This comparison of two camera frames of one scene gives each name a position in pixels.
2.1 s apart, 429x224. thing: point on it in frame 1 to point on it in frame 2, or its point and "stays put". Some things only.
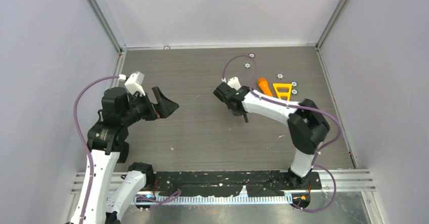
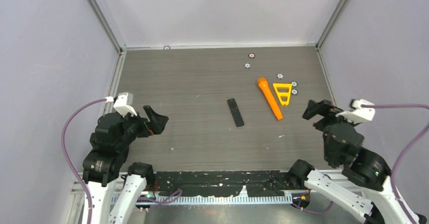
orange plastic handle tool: (264, 86) stays put
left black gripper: (164, 106) to (157, 121)
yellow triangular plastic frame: (288, 94) stays put
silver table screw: (280, 76) stays put
